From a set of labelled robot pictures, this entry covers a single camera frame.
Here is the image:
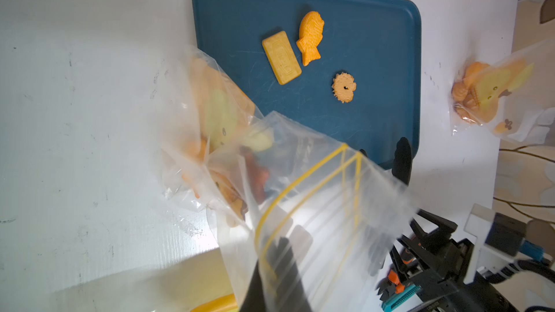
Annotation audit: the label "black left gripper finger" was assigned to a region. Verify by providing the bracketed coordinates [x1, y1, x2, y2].
[239, 238, 312, 312]

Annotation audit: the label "dark blue tray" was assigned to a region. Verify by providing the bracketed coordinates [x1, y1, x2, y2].
[192, 0, 421, 165]

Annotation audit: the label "teal utility knife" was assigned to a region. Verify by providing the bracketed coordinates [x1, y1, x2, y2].
[382, 285, 421, 312]

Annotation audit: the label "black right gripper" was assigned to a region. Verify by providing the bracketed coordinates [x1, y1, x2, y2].
[391, 209, 516, 311]

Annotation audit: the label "clear resealable duck bag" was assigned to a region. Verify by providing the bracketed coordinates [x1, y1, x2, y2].
[451, 37, 554, 147]

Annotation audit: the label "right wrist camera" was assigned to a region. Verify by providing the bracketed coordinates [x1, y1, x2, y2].
[463, 204, 554, 285]

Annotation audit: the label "orange black pliers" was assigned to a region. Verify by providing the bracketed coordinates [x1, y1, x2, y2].
[377, 248, 416, 303]

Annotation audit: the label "small flower ring cookie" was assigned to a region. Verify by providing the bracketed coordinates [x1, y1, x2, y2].
[332, 72, 357, 103]

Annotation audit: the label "orange fish cookie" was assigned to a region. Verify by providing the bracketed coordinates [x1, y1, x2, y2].
[296, 11, 325, 66]

